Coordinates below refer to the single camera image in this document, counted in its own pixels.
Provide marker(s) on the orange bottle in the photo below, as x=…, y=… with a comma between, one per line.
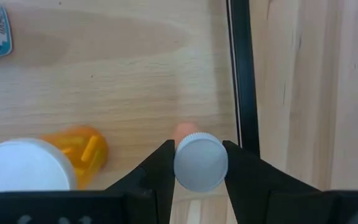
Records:
x=26, y=168

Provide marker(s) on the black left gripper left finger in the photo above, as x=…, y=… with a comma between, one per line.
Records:
x=148, y=193

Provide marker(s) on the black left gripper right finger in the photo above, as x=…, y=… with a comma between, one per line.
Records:
x=250, y=186

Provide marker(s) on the small pale bottle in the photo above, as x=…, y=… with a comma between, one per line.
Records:
x=200, y=161

